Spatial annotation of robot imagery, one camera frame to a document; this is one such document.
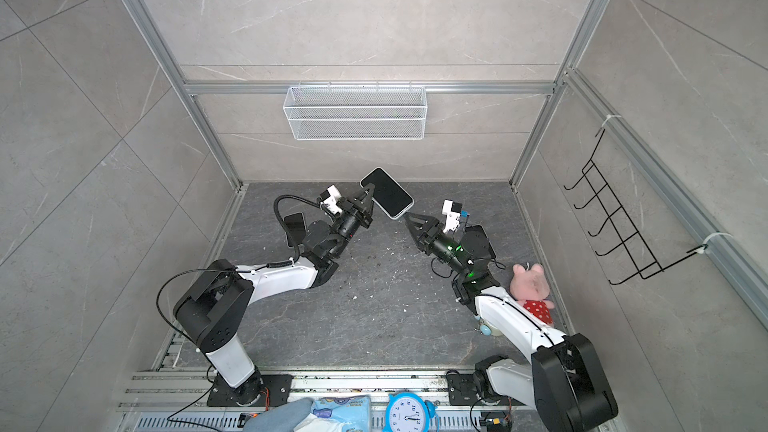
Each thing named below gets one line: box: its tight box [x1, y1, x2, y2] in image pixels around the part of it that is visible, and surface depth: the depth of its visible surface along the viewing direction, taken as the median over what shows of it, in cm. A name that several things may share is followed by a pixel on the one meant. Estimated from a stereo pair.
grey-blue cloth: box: [243, 398, 313, 432], surface depth 69 cm
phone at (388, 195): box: [360, 167, 415, 220], surface depth 74 cm
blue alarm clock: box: [384, 392, 436, 432], surface depth 70 cm
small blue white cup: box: [480, 323, 502, 337], surface depth 81 cm
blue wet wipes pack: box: [293, 394, 372, 432], surface depth 66 cm
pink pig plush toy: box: [510, 263, 555, 326], surface depth 87 cm
